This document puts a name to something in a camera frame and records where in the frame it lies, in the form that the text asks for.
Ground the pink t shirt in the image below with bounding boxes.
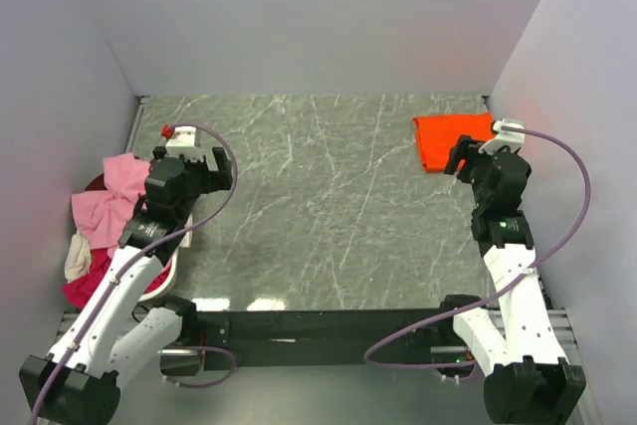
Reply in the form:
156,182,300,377
72,153,150,256

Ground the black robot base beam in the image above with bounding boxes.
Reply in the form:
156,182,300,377
186,309,470,367

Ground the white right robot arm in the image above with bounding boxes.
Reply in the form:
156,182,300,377
444,135,586,424

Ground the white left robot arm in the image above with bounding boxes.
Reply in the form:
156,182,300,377
19,143,238,424

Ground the white laundry basket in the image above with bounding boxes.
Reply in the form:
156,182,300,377
139,232,193,303

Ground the folded orange t shirt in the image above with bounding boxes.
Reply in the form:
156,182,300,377
413,112,494,173

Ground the dark red t shirt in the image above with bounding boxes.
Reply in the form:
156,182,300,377
84,173,106,192

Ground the magenta t shirt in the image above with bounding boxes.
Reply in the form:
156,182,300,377
61,246,171,308

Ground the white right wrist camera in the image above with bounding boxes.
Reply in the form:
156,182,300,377
479,118,526,155

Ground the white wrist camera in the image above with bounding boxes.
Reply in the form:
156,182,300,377
479,118,526,155
161,124,202,161

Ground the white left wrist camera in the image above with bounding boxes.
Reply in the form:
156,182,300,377
161,124,202,161

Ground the aluminium rail frame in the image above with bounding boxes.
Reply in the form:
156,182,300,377
55,310,578,350

